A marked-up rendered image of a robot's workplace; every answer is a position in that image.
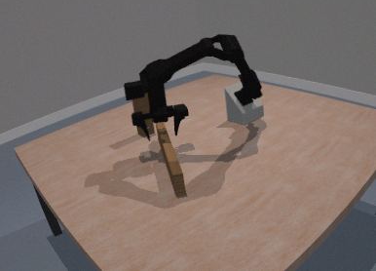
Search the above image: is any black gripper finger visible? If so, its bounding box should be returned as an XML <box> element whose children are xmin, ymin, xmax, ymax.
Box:
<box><xmin>137</xmin><ymin>122</ymin><xmax>150</xmax><ymax>141</ymax></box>
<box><xmin>173</xmin><ymin>114</ymin><xmax>185</xmax><ymax>136</ymax></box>

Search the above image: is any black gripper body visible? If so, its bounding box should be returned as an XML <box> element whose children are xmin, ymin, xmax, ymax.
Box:
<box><xmin>132</xmin><ymin>94</ymin><xmax>189</xmax><ymax>126</ymax></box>

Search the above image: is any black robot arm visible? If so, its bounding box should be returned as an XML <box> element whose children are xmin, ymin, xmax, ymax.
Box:
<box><xmin>124</xmin><ymin>35</ymin><xmax>263</xmax><ymax>123</ymax></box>

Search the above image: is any brown wooden board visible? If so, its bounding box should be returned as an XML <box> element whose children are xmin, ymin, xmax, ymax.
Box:
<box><xmin>156</xmin><ymin>122</ymin><xmax>186</xmax><ymax>197</ymax></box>

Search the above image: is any brown wooden post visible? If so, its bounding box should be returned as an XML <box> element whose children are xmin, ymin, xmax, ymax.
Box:
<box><xmin>132</xmin><ymin>93</ymin><xmax>155</xmax><ymax>137</ymax></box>

